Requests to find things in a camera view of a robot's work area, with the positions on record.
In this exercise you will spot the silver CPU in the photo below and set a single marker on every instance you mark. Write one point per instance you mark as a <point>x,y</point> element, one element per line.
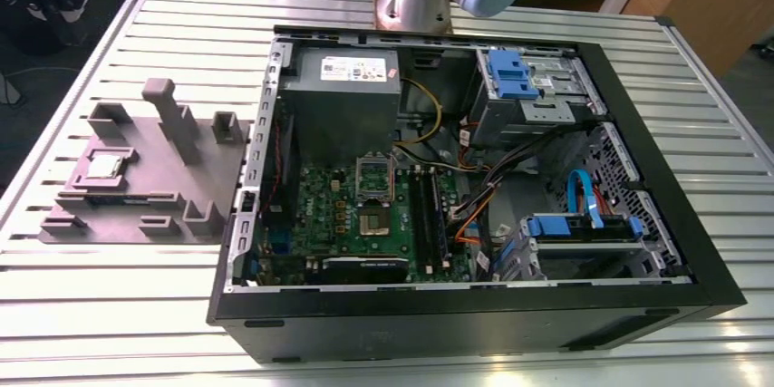
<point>105,167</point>

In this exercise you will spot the CPU socket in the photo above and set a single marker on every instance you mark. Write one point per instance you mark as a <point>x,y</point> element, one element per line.
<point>375,223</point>

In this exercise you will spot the metal locking lever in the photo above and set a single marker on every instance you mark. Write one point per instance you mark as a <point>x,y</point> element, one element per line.
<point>395,178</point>

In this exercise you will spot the black RAM slot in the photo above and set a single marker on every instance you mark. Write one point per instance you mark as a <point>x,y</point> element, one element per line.
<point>439,219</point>
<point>420,217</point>

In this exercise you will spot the grey power supply unit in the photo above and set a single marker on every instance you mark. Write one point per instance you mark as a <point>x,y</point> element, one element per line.
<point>339,124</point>

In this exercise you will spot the green motherboard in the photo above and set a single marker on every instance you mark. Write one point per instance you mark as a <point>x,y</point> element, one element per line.
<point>387,248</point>

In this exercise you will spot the black graphics card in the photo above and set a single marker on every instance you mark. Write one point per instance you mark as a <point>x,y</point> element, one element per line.
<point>363,271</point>

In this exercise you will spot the silver metal drive cage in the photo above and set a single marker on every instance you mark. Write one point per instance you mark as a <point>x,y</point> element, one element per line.
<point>544,115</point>

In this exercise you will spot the blue plastic drive latch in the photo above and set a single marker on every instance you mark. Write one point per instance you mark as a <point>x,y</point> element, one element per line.
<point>511,76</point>

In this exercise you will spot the grey parts rack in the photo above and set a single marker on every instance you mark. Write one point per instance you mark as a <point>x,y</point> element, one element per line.
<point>211,178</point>

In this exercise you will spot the hard disk in blue carrier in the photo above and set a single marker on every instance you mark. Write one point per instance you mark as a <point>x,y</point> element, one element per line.
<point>552,227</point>

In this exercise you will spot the silver metal disk bay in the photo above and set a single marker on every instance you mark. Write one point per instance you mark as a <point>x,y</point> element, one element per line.
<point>525,264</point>

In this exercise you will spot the black PC case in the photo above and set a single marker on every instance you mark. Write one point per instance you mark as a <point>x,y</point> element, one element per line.
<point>423,328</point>

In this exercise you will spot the green RAM stick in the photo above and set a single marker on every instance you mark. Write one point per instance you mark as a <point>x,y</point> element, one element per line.
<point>117,200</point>

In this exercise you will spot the wooden cabinet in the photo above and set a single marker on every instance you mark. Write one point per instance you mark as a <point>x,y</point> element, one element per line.
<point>712,6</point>

